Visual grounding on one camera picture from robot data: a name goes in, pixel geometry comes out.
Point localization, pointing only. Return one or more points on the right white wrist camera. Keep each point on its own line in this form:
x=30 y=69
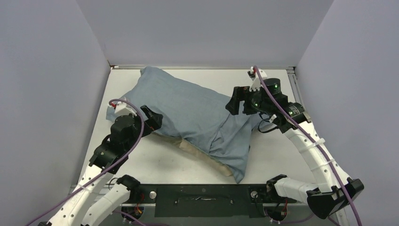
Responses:
x=256 y=75

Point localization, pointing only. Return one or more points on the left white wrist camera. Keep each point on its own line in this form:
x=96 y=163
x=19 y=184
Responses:
x=118 y=109

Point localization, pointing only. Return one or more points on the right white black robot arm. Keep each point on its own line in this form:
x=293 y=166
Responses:
x=333 y=189

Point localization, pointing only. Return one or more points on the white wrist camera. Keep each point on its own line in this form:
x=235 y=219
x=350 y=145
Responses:
x=118 y=109
x=256 y=75

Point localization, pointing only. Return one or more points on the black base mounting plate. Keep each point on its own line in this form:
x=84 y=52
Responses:
x=205 y=200

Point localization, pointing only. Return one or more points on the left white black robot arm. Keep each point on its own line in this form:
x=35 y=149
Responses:
x=80 y=208

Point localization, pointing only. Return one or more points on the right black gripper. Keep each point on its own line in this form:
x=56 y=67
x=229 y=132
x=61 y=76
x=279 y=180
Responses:
x=241 y=93

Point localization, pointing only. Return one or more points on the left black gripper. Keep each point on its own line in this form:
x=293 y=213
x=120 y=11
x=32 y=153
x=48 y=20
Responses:
x=154 y=122

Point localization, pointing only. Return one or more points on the cream white pillow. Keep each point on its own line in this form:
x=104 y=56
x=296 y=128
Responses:
x=187 y=147

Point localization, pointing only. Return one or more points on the patchwork and blue pillowcase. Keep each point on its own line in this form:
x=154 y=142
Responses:
x=193 y=112

